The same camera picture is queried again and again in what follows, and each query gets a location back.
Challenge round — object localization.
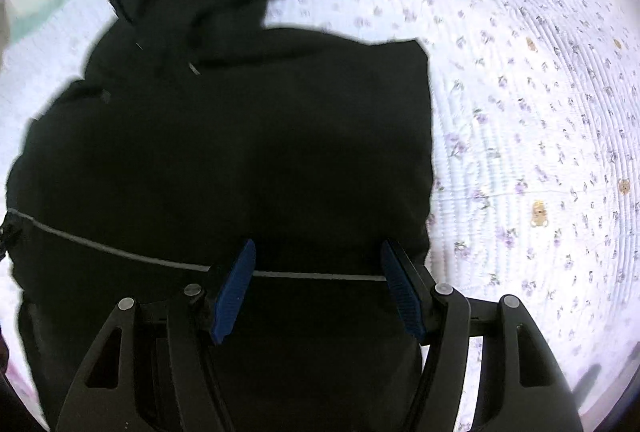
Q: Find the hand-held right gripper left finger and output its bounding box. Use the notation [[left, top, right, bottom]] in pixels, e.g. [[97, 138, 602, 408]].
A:
[[56, 239, 257, 432]]

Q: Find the white floral quilted bedspread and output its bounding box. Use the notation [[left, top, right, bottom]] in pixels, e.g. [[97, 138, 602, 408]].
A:
[[0, 0, 640, 432]]

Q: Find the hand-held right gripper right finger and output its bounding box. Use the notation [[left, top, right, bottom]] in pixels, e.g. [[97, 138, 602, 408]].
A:
[[381, 239, 585, 432]]

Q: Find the black hooded sweatshirt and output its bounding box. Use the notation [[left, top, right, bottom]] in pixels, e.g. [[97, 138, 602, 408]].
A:
[[4, 0, 435, 432]]

